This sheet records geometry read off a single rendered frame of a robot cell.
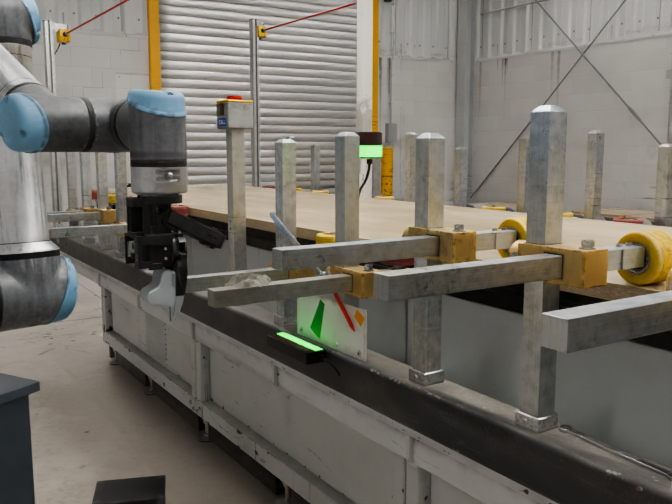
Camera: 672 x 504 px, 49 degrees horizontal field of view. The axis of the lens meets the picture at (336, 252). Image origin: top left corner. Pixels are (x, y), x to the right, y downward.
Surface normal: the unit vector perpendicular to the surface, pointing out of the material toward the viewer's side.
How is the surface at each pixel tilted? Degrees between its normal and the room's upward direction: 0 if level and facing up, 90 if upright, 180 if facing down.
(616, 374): 90
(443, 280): 90
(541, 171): 90
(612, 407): 90
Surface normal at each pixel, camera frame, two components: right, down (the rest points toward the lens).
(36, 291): 0.66, -0.04
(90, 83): 0.53, 0.12
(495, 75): -0.85, 0.07
